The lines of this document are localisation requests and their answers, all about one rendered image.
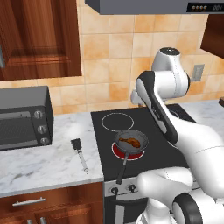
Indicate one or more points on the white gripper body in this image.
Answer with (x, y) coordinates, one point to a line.
(136, 97)

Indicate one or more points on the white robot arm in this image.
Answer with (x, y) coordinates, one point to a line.
(204, 145)

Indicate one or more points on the brown cooked chicken piece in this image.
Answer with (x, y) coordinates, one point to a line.
(131, 141)

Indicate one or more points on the dark grey frying pan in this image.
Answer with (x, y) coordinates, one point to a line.
(137, 150)

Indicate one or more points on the black stove with hob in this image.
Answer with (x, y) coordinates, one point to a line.
(108, 163)

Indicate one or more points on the dark object on worktop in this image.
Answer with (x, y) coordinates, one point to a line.
(222, 102)

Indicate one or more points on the black stove knob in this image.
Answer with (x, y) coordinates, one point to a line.
(131, 187)
(114, 191)

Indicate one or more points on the grey range hood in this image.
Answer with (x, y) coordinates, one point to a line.
(140, 6)

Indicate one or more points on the grey toaster oven knob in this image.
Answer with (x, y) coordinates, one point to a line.
(38, 114)
(42, 128)
(44, 141)

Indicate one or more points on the black toaster oven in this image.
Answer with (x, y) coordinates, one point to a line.
(20, 116)

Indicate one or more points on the brown wooden drawer front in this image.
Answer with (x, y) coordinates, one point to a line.
(64, 197)

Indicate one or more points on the brown wooden base cupboard door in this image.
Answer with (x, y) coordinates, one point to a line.
(73, 214)
(14, 219)

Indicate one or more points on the grey wall outlet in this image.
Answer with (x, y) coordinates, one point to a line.
(197, 72)

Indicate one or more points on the dark brown wall cupboard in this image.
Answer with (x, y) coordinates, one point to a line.
(214, 35)

